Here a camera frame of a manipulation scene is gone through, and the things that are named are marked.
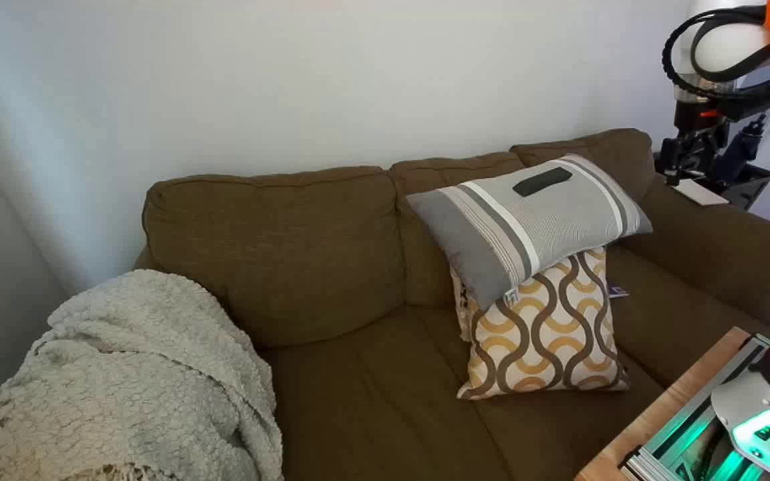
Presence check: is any brown fabric sofa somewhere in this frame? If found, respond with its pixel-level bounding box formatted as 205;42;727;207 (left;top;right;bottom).
131;127;770;481

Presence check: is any dark side table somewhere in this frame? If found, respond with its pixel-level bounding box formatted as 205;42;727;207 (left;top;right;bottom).
653;131;770;213

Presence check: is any blue black bottle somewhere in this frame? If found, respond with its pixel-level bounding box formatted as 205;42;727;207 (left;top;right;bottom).
729;119;768;179

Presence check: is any white flat box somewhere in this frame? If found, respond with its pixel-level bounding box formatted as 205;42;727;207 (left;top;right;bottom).
670;177;733;208

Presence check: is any wooden table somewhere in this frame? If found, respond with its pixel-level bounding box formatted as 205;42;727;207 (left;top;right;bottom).
574;324;756;481

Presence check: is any yellow brown wave-pattern pillow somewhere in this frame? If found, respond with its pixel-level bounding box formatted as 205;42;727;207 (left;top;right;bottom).
448;247;633;403

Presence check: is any grey knit blanket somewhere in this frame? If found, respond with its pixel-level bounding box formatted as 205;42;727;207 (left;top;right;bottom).
0;268;286;481

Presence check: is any grey striped pillow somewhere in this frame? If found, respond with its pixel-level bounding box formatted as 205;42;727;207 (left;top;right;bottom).
403;153;655;312

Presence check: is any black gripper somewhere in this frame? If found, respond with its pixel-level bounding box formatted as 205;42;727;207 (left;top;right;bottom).
667;98;733;183

